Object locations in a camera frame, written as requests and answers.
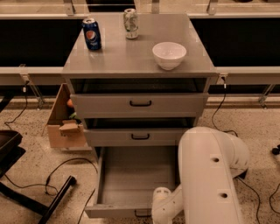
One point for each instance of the grey bottom drawer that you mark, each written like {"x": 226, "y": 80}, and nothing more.
{"x": 128, "y": 177}

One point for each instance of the grey drawer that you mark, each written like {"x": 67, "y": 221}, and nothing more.
{"x": 133, "y": 137}
{"x": 128, "y": 177}
{"x": 138, "y": 105}

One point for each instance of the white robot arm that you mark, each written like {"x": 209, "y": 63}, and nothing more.
{"x": 208, "y": 161}

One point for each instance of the grey drawer cabinet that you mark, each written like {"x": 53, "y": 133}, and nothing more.
{"x": 124, "y": 66}

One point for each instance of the grey middle drawer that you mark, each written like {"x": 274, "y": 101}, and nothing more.
{"x": 133, "y": 137}

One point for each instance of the grey top drawer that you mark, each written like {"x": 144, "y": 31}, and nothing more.
{"x": 138, "y": 105}

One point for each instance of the white ceramic bowl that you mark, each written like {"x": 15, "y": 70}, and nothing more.
{"x": 168, "y": 55}

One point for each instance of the orange fruit in box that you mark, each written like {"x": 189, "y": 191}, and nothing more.
{"x": 70, "y": 104}

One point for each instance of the cardboard box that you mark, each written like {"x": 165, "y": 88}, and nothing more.
{"x": 64, "y": 132}

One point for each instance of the blue Pepsi can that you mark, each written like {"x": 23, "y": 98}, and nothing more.
{"x": 92, "y": 34}

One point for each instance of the white green soda can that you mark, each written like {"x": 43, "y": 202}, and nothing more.
{"x": 130, "y": 23}

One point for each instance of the black caster wheel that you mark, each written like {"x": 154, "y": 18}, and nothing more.
{"x": 276, "y": 150}

